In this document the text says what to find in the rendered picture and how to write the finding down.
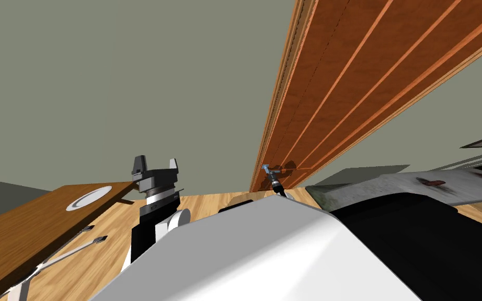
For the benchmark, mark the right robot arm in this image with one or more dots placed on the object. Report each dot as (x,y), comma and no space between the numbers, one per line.
(416,251)

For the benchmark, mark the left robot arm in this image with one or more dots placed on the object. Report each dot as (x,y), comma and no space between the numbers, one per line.
(147,230)

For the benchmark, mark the white plate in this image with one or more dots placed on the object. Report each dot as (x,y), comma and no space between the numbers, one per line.
(88,198)

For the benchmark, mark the brown wooden door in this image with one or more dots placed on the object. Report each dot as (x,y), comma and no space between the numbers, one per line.
(349,83)

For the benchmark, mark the brown wooden table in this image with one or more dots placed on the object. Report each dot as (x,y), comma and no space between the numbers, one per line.
(19,225)

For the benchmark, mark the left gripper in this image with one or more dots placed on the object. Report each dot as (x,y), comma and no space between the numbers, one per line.
(157,179)

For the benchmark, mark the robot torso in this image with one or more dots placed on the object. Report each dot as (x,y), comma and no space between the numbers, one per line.
(262,251)

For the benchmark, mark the grey mottled furniture top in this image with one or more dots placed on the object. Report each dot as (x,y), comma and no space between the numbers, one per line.
(395,188)

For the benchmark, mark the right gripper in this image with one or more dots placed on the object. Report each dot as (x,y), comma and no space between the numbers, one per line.
(272,174)

